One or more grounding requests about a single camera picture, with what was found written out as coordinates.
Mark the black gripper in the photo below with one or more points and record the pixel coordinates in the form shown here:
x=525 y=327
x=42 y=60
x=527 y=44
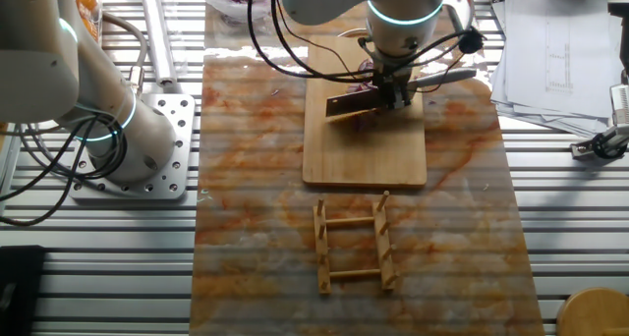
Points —
x=393 y=68

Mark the steel cleaver knife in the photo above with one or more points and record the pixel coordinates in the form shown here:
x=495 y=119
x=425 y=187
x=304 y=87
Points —
x=354 y=102

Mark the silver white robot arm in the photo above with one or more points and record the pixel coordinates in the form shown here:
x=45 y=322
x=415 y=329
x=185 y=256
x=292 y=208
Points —
x=49 y=56

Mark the chopped red onion slice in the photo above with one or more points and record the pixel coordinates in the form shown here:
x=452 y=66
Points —
x=361 y=87

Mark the large red onion chunk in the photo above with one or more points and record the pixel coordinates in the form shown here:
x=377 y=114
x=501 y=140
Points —
x=363 y=122

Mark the wooden cutting board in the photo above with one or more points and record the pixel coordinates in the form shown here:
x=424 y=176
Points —
x=363 y=149

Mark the stack of white papers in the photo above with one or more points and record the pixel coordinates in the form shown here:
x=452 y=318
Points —
x=565 y=80

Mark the wooden peg knife rack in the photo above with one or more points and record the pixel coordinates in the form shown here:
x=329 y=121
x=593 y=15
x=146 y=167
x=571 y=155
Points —
x=322 y=257

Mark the orange marble pattern mat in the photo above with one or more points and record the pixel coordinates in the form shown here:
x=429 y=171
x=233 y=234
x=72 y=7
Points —
x=245 y=257

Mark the wooden mug tree stand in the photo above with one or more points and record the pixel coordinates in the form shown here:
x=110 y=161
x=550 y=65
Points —
x=594 y=316

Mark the clear plastic orange container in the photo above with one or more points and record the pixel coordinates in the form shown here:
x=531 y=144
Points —
x=96 y=12

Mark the black box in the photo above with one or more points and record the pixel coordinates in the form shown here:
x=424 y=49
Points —
x=19 y=292

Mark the grey camera on clamp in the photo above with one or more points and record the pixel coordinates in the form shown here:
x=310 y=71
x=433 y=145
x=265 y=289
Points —
x=607 y=144

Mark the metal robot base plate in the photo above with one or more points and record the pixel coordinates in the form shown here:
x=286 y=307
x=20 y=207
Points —
x=177 y=179

